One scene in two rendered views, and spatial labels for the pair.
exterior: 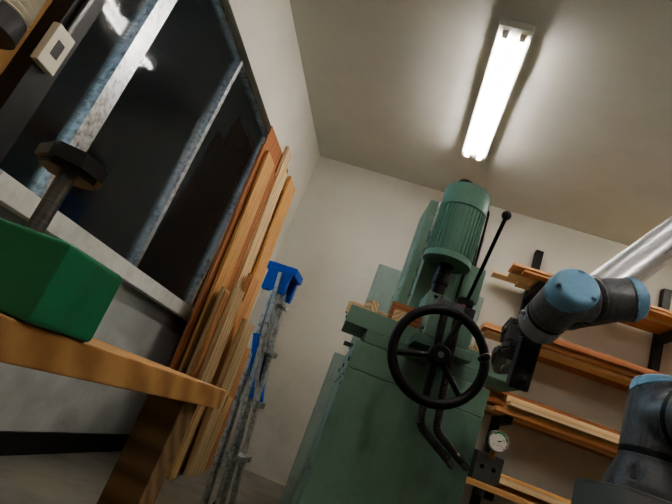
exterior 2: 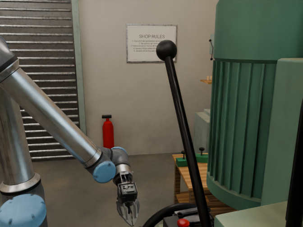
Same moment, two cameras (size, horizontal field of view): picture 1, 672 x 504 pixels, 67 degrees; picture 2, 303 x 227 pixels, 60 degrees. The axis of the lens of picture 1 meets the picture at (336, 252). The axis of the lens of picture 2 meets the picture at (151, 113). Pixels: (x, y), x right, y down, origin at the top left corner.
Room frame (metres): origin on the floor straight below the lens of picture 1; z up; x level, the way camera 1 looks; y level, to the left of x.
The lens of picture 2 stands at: (2.06, -0.70, 1.43)
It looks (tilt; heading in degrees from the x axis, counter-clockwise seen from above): 14 degrees down; 160
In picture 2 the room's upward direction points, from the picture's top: straight up
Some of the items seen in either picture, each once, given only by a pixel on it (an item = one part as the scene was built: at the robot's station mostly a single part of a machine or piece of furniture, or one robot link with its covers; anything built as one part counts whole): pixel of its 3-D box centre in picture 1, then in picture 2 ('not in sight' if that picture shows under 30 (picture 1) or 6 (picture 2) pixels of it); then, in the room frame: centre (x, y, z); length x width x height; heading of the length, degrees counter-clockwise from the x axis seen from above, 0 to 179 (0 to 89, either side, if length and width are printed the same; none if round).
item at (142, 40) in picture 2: not in sight; (151, 43); (-1.12, 0.45, 1.48); 0.64 x 0.02 x 0.46; 79
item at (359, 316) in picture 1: (433, 348); not in sight; (1.64, -0.41, 0.87); 0.61 x 0.30 x 0.06; 87
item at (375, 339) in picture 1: (418, 361); not in sight; (1.69, -0.39, 0.82); 0.40 x 0.21 x 0.04; 87
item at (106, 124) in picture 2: not in sight; (108, 138); (-1.15, -0.14, 0.30); 0.19 x 0.18 x 0.60; 169
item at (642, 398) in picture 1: (664, 418); (24, 225); (1.15, -0.85, 0.82); 0.17 x 0.15 x 0.18; 5
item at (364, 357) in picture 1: (402, 383); not in sight; (1.87, -0.40, 0.76); 0.57 x 0.45 x 0.09; 177
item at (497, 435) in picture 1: (495, 444); not in sight; (1.52, -0.64, 0.65); 0.06 x 0.04 x 0.08; 87
